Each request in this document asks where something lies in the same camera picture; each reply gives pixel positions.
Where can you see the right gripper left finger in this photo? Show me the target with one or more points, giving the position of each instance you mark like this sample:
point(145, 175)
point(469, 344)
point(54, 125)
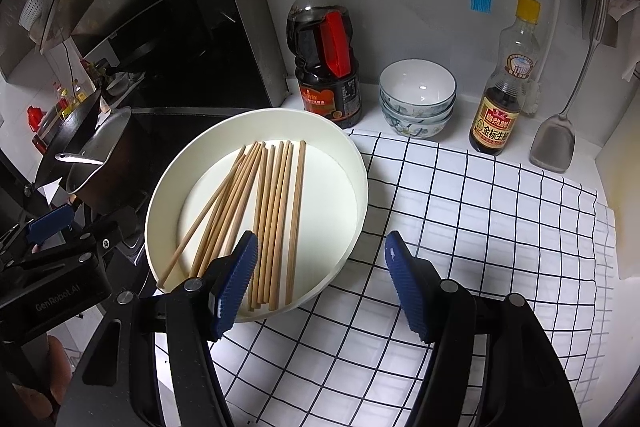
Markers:
point(226, 281)

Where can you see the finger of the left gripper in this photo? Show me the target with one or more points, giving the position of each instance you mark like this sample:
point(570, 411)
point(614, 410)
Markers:
point(53, 222)
point(104, 238)

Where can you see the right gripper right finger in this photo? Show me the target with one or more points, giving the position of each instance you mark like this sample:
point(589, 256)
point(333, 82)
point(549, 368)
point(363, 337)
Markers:
point(417, 285)

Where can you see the person's left hand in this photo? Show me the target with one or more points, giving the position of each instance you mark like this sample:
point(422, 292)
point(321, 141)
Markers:
point(41, 372)

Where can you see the black gas stove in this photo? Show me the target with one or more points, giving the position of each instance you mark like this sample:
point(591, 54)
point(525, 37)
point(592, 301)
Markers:
point(150, 142)

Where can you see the dark wok pan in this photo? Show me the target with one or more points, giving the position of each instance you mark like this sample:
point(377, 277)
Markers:
point(95, 159)

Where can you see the white black grid cloth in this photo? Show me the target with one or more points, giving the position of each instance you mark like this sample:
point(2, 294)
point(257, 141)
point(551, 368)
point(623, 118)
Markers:
point(347, 356)

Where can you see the large white round bowl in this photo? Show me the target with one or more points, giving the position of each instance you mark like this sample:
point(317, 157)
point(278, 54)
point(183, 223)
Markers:
point(333, 196)

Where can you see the bottom floral ceramic bowl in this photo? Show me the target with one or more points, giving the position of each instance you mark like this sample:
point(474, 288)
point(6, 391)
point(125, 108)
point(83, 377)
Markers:
point(417, 128)

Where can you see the floral ceramic bowl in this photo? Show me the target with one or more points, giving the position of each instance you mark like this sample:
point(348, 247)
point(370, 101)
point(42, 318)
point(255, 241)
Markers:
point(417, 82)
point(417, 128)
point(406, 110)

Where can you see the middle floral ceramic bowl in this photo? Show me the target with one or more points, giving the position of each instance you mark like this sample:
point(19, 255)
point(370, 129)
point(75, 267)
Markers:
point(406, 110)

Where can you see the small glass sauce bottle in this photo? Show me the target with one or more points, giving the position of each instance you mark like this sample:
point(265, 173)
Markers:
point(505, 91)

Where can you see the metal spatula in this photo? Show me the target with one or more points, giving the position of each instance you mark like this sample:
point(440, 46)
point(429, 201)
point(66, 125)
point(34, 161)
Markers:
point(554, 144)

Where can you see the top floral ceramic bowl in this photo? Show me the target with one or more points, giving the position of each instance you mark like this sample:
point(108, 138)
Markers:
point(417, 82)

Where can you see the large soy sauce bottle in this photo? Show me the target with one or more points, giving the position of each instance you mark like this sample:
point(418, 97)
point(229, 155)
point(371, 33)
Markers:
point(319, 35)

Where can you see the white hanging cloth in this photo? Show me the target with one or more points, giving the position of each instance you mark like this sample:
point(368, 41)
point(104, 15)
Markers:
point(628, 10)

